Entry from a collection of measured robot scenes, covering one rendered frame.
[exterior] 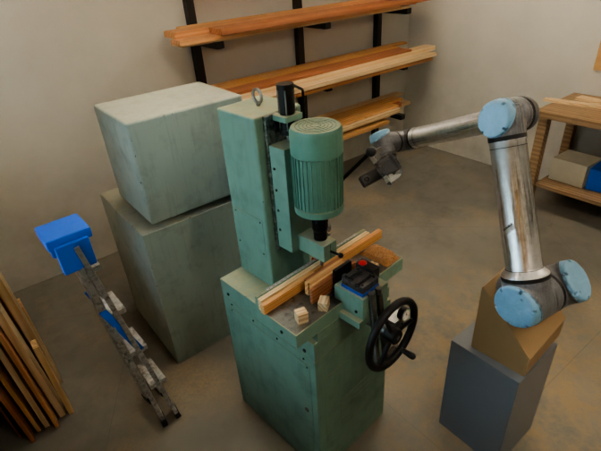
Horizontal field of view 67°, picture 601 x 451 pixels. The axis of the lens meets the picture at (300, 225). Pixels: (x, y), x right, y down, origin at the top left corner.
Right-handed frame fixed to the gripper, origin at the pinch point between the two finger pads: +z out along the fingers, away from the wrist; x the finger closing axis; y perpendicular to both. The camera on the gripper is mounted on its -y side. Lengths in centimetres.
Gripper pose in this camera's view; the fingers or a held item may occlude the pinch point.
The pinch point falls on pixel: (377, 168)
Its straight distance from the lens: 165.8
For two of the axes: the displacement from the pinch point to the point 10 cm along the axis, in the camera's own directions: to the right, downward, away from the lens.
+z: -2.8, 0.5, -9.6
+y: 7.9, -5.5, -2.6
